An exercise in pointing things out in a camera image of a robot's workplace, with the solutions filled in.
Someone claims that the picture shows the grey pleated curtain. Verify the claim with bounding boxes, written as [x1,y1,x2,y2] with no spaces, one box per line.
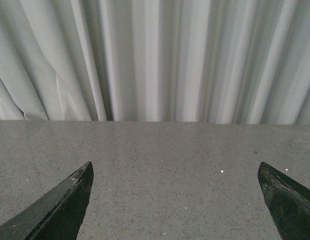
[0,0,310,125]

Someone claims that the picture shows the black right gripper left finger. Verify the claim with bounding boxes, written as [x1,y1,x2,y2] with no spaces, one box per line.
[0,161,94,240]

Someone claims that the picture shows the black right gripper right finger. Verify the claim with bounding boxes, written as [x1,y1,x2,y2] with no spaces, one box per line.
[257,162,310,240]

